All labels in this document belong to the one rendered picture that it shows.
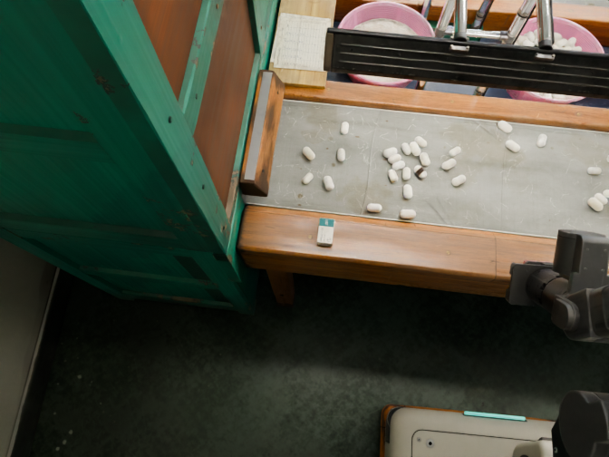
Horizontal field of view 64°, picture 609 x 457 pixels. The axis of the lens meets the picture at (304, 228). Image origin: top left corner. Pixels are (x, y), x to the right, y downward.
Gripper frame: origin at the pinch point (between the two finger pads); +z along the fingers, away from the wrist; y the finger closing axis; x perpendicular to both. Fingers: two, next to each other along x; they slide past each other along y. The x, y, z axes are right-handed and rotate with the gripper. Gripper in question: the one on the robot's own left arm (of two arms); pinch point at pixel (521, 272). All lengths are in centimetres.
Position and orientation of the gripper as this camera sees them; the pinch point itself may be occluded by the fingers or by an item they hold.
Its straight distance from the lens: 92.7
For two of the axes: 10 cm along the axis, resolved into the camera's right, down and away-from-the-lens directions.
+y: -10.0, -0.7, 0.3
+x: -0.7, 9.9, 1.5
